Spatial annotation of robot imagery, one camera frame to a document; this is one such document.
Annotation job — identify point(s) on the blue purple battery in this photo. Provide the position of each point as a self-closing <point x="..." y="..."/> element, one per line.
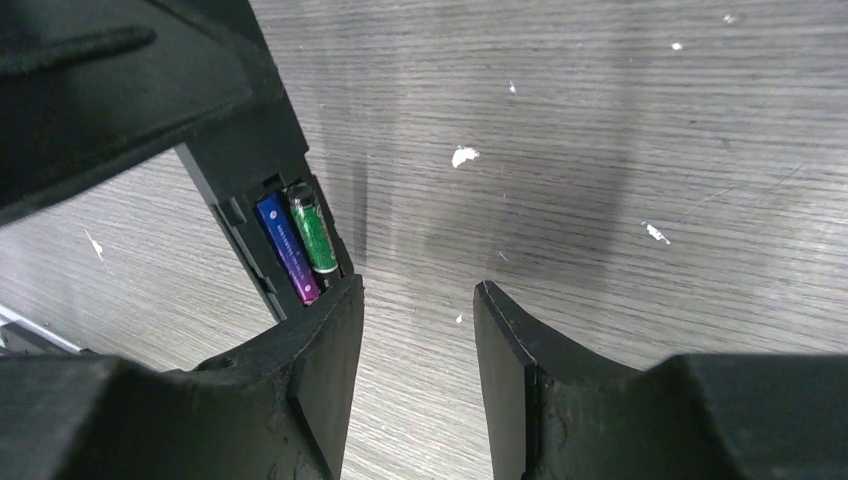
<point x="283" y="236"/>

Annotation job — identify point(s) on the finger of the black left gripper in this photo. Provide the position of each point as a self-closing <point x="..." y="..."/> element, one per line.
<point x="90" y="89"/>

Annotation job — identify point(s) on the green black battery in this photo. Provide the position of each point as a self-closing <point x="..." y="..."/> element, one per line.
<point x="307" y="213"/>

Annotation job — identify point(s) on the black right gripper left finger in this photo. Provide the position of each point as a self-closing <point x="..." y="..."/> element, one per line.
<point x="275" y="407"/>

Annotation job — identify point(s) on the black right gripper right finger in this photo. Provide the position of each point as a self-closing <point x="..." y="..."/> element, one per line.
<point x="558" y="410"/>

